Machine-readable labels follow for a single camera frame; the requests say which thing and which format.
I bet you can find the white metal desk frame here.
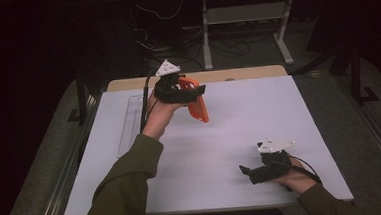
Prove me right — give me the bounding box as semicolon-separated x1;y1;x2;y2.
199;0;301;72

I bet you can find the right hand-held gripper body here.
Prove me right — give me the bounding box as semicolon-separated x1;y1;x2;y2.
245;134;300;186

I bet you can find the right hand-held gripper black cable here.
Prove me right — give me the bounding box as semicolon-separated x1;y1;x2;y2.
289;152;323;186

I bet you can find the person's right hand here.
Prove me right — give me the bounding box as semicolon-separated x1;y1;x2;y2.
269;155;320;198

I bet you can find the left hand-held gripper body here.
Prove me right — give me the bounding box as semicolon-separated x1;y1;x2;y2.
150;56;200;107

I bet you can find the tangle of floor cables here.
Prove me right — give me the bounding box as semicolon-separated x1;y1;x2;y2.
127;0;267;78

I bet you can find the hand-held gripper black cable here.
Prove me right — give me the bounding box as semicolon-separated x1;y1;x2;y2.
135;74;158;136
289;152;323;186

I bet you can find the left hand-held gripper black cable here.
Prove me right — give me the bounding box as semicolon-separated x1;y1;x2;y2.
135;74;158;136

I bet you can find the clear plastic packaging tray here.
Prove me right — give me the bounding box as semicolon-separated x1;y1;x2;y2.
112;93;153;159

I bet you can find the black metal stand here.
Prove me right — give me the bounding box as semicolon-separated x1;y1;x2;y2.
63;73;91;127
347;40;381;108

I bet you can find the orange phone case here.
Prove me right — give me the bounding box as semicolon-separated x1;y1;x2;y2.
177;73;210;125

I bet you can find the person's left hand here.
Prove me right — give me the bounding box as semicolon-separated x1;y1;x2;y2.
138;89;188;143

